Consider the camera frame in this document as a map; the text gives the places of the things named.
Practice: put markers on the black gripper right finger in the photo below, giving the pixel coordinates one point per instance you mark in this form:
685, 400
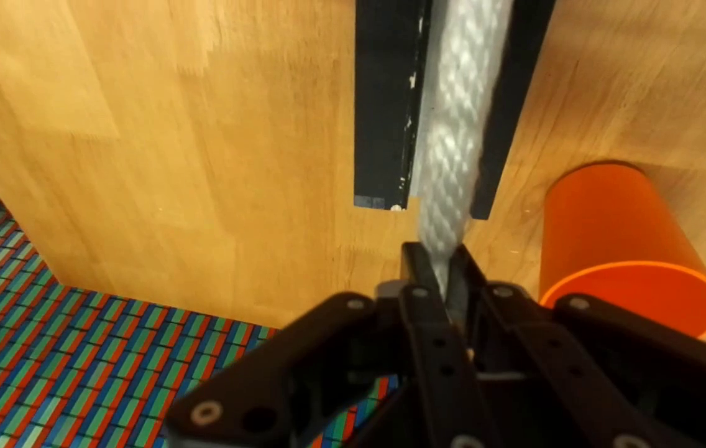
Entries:
585, 382

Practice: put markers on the long black rail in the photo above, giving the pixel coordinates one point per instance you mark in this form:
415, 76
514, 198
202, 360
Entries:
381, 101

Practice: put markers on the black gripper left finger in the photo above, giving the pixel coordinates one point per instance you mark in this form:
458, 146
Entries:
386, 390

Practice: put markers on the orange plastic cup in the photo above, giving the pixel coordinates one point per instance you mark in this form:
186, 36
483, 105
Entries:
617, 225

